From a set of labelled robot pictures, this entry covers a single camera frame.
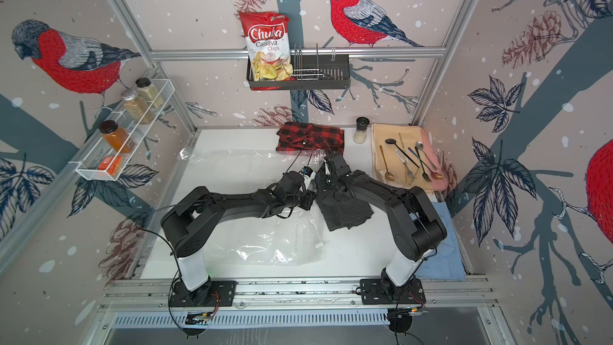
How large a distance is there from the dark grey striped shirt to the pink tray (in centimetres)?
34

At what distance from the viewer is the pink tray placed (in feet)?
3.33

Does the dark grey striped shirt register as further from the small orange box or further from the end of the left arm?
the small orange box

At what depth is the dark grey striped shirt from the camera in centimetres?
87

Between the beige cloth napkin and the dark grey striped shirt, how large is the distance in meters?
0.20

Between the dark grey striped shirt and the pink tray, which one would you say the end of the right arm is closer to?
the dark grey striped shirt

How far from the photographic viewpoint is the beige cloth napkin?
1032 millimetres
